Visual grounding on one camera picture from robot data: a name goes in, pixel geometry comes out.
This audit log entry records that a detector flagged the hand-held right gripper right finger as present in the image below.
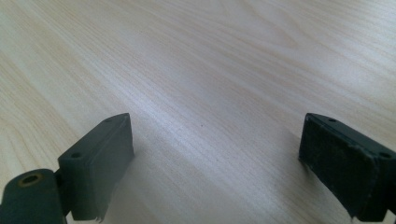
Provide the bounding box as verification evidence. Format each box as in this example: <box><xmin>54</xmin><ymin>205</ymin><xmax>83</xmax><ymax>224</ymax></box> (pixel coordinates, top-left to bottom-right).
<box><xmin>298</xmin><ymin>112</ymin><xmax>396</xmax><ymax>222</ymax></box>

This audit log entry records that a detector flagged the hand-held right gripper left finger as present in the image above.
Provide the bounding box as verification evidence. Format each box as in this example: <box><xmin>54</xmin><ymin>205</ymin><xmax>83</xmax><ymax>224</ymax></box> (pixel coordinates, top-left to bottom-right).
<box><xmin>57</xmin><ymin>112</ymin><xmax>135</xmax><ymax>222</ymax></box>

